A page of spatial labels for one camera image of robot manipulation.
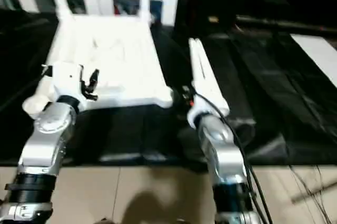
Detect black flat screen television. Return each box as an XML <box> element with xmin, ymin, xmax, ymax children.
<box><xmin>235</xmin><ymin>0</ymin><xmax>337</xmax><ymax>33</ymax></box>

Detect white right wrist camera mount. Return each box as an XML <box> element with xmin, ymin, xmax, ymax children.
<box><xmin>186</xmin><ymin>95</ymin><xmax>219</xmax><ymax>130</ymax></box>

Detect black plastic mat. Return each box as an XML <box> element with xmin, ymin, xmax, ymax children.
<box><xmin>0</xmin><ymin>8</ymin><xmax>337</xmax><ymax>169</ymax></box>

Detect white plastic table top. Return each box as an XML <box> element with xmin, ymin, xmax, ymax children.
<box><xmin>22</xmin><ymin>15</ymin><xmax>174</xmax><ymax>119</ymax></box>

